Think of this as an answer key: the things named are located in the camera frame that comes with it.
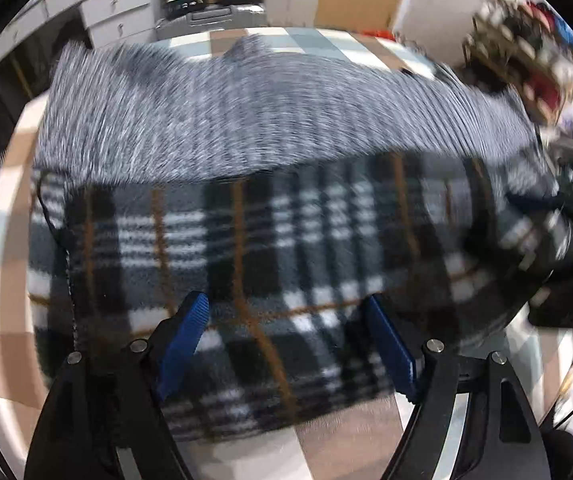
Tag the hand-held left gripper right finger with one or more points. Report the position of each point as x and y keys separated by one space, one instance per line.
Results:
x=391 y=345

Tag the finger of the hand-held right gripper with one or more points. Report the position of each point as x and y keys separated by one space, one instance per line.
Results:
x=541 y=232

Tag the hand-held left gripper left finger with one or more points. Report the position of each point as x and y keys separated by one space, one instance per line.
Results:
x=186 y=340

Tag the plaid fleece garment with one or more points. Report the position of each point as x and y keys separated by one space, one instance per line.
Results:
x=291 y=260

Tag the grey knit sweater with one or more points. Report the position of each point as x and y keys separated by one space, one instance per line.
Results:
x=246 y=115

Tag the blue brown checked cloth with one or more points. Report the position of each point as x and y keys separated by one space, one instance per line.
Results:
x=6 y=210

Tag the silver suitcase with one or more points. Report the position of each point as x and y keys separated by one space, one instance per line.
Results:
x=216 y=20

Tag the white dresser with drawers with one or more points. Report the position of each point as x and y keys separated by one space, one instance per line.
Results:
x=101 y=5

